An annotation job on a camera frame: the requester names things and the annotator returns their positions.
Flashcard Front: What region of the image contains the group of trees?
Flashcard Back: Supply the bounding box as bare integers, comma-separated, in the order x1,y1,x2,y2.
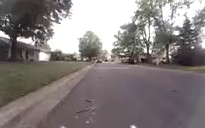
111,0,205,67

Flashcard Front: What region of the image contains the large dark tree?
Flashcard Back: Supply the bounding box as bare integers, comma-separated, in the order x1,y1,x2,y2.
0,0,74,62

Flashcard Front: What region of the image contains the low house with dark roof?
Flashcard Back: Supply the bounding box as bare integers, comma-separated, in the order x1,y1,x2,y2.
0,36,52,63

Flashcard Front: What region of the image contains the concrete kerb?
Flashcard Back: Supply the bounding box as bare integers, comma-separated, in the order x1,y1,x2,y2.
0,62,96,128

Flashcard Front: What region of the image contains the grey asphalt road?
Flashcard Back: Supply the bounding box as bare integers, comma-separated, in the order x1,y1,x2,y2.
39,62,205,128

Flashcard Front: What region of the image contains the round tree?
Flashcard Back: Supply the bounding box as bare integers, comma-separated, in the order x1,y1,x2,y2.
77,30,104,62

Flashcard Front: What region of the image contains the grass strip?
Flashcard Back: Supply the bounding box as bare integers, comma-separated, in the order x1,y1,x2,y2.
178,64,205,73

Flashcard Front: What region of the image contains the grass lawn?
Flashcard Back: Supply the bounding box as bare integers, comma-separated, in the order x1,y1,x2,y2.
0,60,91,114

